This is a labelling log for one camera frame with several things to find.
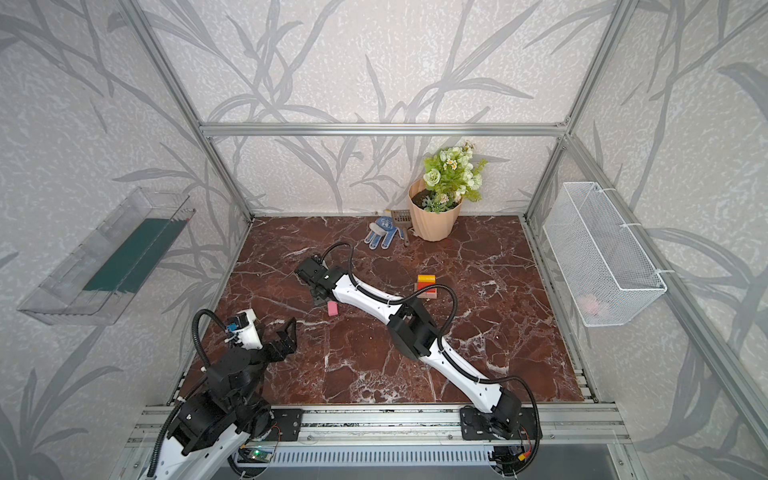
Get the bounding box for green mat in tray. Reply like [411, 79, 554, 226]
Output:
[84, 218, 188, 294]

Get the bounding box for right connector wires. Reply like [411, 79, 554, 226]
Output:
[488, 445, 535, 475]

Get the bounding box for pink item in basket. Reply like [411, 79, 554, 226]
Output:
[577, 294, 607, 318]

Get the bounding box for aluminium front rail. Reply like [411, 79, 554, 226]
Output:
[124, 403, 632, 448]

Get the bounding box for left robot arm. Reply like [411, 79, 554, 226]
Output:
[141, 309, 298, 479]

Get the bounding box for beige flower pot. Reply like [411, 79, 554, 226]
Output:
[408, 180, 462, 242]

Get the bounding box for left controller board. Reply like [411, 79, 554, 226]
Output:
[236, 445, 276, 465]

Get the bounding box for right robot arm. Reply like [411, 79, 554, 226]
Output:
[295, 255, 541, 443]

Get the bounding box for white wire mesh basket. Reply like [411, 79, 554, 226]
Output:
[543, 182, 667, 327]

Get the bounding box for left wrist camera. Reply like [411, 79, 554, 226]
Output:
[225, 309, 263, 350]

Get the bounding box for green white artificial flowers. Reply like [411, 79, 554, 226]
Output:
[415, 141, 487, 213]

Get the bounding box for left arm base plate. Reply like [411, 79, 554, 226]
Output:
[264, 408, 304, 442]

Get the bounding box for aluminium frame crossbar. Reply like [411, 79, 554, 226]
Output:
[200, 123, 566, 137]

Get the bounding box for blue white garden glove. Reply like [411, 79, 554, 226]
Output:
[364, 216, 400, 250]

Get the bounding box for small brown rake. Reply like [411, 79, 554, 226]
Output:
[390, 210, 412, 246]

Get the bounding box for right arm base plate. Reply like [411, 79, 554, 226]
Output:
[459, 406, 542, 441]

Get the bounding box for clear plastic wall tray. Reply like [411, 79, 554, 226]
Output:
[18, 187, 195, 326]

